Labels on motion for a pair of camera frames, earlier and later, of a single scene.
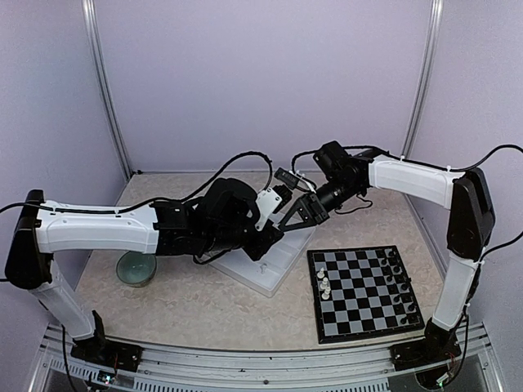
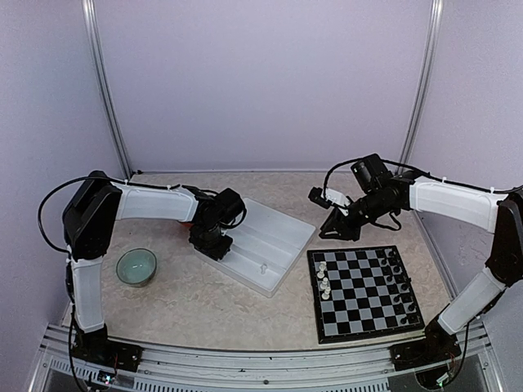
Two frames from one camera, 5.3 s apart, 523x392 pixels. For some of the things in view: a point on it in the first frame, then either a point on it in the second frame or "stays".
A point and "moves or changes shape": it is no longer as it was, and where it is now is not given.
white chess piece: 324,283 stays
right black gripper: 311,207 → 350,232
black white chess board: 360,291 stays
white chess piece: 327,293 stays
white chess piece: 321,273 moves or changes shape
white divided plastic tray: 266,273 stays
